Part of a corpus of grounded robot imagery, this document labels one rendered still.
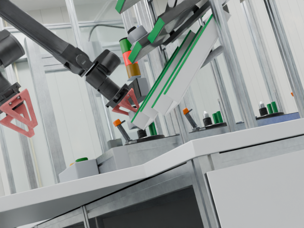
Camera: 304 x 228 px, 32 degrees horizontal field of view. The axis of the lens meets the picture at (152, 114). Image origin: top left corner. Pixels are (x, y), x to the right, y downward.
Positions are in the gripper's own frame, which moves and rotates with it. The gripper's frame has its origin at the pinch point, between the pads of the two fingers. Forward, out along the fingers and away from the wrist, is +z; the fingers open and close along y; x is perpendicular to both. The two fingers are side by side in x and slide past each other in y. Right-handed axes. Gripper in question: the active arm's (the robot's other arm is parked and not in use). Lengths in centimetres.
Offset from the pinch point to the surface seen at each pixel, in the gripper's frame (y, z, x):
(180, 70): -48.5, -3.0, 7.7
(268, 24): 454, 128, -489
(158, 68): 78, 4, -66
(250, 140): -75, 12, 26
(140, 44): -33.1, -14.2, 0.0
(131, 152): -16.0, 4.4, 18.6
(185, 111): -0.9, 13.2, -12.0
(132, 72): 16.8, -8.4, -20.0
